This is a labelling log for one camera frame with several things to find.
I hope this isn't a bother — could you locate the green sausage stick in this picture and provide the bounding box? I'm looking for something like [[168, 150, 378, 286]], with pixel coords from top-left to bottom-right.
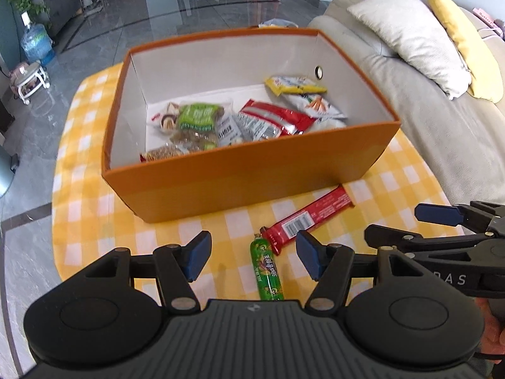
[[249, 233, 285, 302]]

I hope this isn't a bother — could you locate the orange cardboard box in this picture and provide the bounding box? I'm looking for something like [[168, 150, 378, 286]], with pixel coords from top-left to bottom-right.
[[100, 27, 401, 225]]

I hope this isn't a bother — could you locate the person's right hand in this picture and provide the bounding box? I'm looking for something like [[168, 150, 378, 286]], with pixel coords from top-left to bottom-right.
[[475, 296, 505, 364]]

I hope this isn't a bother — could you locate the green label snack packet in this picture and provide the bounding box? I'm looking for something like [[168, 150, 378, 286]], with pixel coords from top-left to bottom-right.
[[175, 102, 234, 133]]

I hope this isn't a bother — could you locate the white pillow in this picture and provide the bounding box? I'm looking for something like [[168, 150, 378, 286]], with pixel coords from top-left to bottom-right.
[[347, 0, 472, 102]]

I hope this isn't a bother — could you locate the red snack bar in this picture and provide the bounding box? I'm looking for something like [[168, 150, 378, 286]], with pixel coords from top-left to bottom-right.
[[259, 184, 356, 256]]

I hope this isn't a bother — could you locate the brown peanut bar packet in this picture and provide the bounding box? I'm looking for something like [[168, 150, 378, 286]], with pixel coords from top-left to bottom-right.
[[140, 144, 192, 164]]

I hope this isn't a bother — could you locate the pink item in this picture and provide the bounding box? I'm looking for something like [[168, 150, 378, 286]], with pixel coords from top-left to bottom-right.
[[473, 7, 505, 39]]

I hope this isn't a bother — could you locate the grey white snack packet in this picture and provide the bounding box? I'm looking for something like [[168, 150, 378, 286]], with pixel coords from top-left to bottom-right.
[[216, 112, 283, 147]]

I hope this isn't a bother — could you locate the yellow checkered tablecloth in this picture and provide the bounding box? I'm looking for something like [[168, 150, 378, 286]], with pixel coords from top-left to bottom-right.
[[51, 61, 467, 313]]

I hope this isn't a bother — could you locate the dark grey cabinet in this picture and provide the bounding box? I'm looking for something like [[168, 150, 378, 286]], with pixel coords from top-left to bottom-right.
[[32, 0, 86, 39]]

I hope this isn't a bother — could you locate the yellow white snack packet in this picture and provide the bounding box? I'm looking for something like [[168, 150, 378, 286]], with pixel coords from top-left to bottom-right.
[[264, 75, 328, 96]]

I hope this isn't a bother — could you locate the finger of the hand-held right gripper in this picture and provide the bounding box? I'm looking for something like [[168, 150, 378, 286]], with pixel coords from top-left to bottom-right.
[[364, 224, 494, 254], [416, 201, 505, 238]]

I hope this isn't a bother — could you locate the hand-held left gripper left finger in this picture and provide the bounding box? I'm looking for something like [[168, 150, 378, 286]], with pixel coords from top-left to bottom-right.
[[84, 231, 212, 312]]

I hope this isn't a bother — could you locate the small candy packet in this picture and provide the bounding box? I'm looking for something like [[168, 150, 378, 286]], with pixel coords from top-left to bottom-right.
[[149, 101, 181, 131]]

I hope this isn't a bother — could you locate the white orange print snack packet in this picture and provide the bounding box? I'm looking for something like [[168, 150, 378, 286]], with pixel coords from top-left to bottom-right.
[[283, 91, 349, 120]]

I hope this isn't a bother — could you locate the silver trash can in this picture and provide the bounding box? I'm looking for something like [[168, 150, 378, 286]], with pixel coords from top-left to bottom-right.
[[0, 142, 21, 199]]

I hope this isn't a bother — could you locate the white plastic bag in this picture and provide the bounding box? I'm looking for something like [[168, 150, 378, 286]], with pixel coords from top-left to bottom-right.
[[258, 18, 299, 29]]

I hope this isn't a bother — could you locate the blue water bottle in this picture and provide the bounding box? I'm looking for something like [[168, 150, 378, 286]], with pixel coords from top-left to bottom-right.
[[19, 12, 56, 66]]

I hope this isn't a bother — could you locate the yellow pillow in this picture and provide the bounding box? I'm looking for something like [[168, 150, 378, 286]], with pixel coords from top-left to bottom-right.
[[425, 0, 505, 105]]

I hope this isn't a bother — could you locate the small white stool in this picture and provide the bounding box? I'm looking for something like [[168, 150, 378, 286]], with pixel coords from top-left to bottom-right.
[[8, 59, 51, 106]]

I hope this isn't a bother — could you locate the beige sofa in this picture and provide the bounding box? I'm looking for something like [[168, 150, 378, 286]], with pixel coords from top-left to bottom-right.
[[307, 0, 505, 246]]

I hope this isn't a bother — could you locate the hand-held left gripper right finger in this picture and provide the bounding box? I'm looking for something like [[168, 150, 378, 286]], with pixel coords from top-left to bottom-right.
[[295, 229, 425, 312]]

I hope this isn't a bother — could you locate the red silver snack packet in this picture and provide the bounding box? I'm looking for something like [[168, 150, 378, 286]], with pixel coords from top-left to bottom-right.
[[238, 99, 317, 137]]

